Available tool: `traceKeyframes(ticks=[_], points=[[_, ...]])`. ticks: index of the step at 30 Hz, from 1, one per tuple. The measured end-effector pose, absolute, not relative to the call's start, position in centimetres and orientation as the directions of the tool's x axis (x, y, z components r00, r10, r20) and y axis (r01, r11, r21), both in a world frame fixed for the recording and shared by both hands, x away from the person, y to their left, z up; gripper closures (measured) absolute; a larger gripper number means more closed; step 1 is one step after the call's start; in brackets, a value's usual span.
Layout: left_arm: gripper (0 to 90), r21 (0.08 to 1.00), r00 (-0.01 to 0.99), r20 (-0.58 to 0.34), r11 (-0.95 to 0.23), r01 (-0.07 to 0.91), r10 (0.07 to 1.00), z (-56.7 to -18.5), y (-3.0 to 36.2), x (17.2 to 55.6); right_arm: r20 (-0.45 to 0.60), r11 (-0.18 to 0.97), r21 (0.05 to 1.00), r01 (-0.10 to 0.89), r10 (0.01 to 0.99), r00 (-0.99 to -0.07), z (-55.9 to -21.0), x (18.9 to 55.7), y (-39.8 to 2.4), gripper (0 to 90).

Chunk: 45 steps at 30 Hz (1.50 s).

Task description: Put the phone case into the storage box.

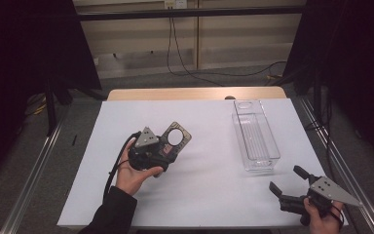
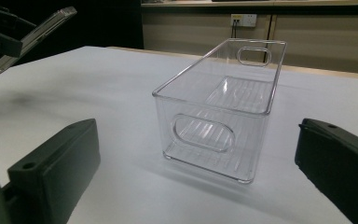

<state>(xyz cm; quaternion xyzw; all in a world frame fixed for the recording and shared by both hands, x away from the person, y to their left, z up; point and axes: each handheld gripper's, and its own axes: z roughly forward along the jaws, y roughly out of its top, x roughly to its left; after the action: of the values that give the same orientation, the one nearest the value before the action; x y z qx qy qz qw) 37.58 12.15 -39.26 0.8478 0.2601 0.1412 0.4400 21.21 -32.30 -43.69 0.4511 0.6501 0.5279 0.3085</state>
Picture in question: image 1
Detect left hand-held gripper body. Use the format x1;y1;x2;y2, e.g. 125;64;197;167
128;126;179;174

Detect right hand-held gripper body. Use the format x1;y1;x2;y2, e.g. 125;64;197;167
278;175;364;227

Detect clear plastic storage bin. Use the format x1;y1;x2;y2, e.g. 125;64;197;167
233;99;281;174

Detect person's right hand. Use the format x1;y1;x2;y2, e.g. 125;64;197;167
303;196;346;234

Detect person's left hand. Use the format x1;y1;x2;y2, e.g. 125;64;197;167
114;138;165;197

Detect wooden table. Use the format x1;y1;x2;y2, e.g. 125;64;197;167
106;86;288;101

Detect black metal stand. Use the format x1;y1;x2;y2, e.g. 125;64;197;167
43;77;58;137

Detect black curtain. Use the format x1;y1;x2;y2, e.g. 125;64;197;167
283;0;374;172
0;0;102;187

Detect black horizontal bar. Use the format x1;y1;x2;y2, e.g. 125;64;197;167
74;5;307;21

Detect metal floor rail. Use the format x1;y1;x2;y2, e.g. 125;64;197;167
0;106;70;234
296;97;374;234

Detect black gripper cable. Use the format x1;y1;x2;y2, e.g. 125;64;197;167
102;131;142;203

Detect black power cable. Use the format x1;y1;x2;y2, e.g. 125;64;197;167
166;8;225;88

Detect black floor cable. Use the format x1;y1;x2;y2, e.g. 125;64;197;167
207;59;288;79

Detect yellow cable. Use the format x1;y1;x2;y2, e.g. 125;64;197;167
28;94;48;116

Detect white wall socket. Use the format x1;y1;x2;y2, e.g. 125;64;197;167
164;0;189;10

